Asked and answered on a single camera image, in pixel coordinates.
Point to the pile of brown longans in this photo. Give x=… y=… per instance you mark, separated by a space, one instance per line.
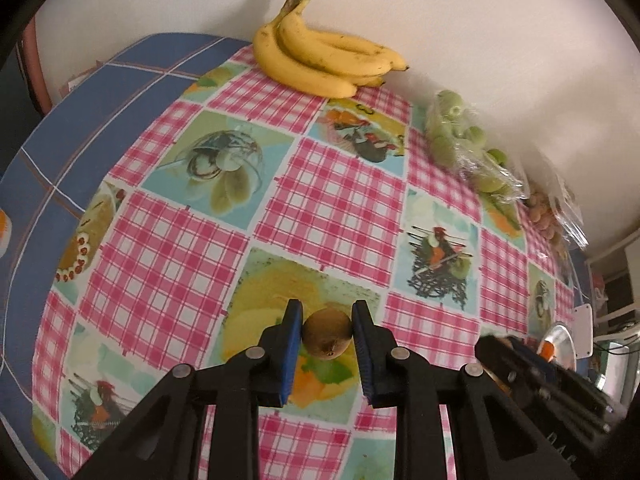
x=542 y=217

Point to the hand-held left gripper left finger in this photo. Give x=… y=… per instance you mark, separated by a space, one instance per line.
x=292 y=355

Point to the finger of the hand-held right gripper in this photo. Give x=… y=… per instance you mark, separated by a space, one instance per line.
x=575 y=385
x=540 y=400

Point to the round metal plate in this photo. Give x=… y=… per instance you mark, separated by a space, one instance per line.
x=562 y=340

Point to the white rectangular device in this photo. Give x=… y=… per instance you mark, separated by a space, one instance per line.
x=582 y=332

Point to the bag of green apples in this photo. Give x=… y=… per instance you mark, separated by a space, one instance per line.
x=465 y=160

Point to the bunch of yellow bananas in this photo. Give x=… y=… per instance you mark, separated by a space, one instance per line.
x=300 y=70

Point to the clear plastic clamshell box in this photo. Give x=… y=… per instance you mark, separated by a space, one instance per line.
x=570 y=210

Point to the orange tangerine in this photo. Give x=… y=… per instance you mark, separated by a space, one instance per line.
x=548 y=349

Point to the pink board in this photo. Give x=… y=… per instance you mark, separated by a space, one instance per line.
x=37 y=60

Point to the pile of small green fruits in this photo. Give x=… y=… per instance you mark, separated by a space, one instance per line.
x=445 y=145

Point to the white chair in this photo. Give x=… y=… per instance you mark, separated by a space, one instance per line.
x=607 y=255

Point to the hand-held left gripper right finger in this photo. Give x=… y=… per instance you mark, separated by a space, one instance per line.
x=362 y=360

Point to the brown kiwi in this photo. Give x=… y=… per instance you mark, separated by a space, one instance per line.
x=325 y=337

